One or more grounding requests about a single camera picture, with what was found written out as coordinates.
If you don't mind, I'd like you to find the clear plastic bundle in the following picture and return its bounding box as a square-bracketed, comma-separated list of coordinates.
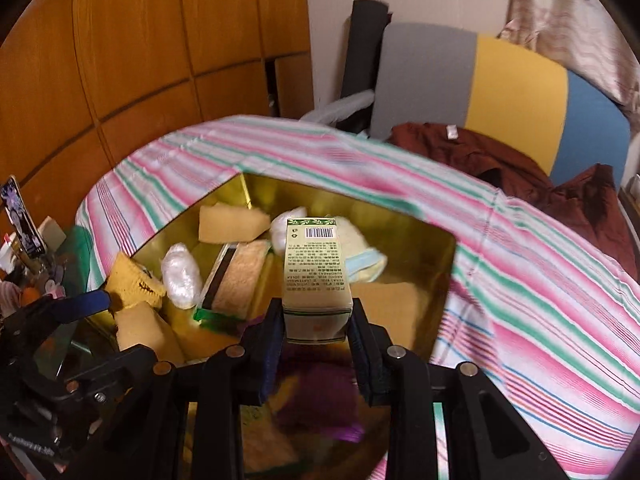
[160, 243, 203, 310]

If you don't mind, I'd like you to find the brown beige scrub pad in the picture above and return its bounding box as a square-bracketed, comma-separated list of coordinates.
[193, 240, 271, 323]

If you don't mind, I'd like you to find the green beige printed carton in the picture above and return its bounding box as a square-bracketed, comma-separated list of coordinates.
[282, 218, 352, 344]

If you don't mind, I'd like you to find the large tan sponge block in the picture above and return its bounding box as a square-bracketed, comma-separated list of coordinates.
[115, 301, 186, 366]

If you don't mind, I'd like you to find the green plastic bin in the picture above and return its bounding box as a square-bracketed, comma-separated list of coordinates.
[55, 226, 92, 297]

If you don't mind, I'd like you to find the striped pink green bedsheet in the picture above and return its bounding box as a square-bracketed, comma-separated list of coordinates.
[75, 116, 639, 479]

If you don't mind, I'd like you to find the tan sponge cube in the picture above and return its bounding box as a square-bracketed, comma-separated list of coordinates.
[198, 203, 271, 244]

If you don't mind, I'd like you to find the white green sponge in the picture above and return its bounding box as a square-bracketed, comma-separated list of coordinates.
[335, 217, 387, 283]

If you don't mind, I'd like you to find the gold metal tin box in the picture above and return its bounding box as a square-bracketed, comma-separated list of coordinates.
[99, 174, 456, 479]

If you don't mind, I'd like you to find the wooden wardrobe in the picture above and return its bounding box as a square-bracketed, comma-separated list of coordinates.
[1, 0, 314, 227]

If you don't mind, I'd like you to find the dark red garment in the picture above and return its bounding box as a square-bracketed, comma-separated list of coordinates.
[388, 122, 639, 280]

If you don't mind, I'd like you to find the white grey pillow edge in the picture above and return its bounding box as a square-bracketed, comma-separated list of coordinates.
[300, 89, 375, 126]

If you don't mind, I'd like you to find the grey yellow blue cushion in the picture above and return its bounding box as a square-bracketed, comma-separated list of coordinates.
[369, 23, 630, 184]

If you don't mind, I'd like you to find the black rolled mat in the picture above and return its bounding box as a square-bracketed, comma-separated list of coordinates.
[335, 0, 393, 134]

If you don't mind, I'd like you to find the beige patterned curtain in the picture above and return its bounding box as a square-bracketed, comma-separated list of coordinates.
[500, 0, 639, 134]

